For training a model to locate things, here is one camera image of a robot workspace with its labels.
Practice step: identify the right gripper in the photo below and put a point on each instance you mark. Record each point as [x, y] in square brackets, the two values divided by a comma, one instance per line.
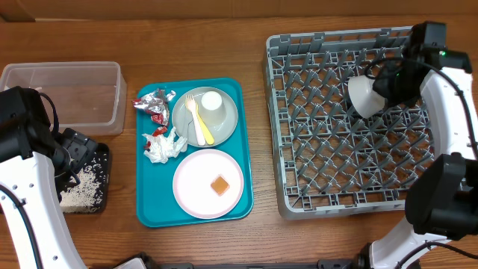
[380, 87]

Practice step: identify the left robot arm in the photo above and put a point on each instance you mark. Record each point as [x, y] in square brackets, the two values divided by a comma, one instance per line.
[38, 162]

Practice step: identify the black plastic tray bin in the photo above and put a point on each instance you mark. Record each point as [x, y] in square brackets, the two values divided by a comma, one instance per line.
[101, 179]

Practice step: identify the clear plastic bin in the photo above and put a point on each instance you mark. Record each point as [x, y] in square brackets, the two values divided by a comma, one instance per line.
[89, 96]

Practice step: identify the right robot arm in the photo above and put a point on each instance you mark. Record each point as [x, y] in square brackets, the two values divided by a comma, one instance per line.
[441, 205]

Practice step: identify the small red wrapper piece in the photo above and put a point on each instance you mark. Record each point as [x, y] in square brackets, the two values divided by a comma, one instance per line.
[159, 131]

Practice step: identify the teal serving tray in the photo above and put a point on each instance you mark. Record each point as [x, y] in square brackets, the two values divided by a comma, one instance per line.
[156, 204]

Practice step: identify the grey dishwasher rack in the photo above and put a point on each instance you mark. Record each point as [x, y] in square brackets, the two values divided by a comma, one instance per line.
[329, 161]

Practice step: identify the crumpled silver red wrapper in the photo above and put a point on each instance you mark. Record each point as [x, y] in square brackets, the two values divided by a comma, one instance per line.
[156, 104]

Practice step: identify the spilled white rice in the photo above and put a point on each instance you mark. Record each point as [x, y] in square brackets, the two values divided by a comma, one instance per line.
[84, 187]

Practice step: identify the large white plate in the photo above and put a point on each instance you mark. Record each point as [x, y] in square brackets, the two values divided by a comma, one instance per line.
[192, 179]

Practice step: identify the crumpled white napkin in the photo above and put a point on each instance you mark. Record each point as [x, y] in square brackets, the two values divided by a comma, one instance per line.
[164, 147]

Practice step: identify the white upturned cup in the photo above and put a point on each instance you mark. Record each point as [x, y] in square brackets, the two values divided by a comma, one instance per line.
[213, 110]

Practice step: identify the grey round plate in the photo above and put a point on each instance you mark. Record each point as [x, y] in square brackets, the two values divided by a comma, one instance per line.
[183, 121]

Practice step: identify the orange food cube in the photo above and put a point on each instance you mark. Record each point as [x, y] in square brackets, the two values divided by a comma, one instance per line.
[220, 185]

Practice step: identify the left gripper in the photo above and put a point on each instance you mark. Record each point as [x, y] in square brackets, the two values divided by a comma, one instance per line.
[81, 146]

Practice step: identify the yellow plastic fork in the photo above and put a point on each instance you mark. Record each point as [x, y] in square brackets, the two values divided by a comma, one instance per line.
[192, 106]

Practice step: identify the small grey bowl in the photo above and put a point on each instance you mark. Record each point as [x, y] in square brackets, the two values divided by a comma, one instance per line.
[365, 100]

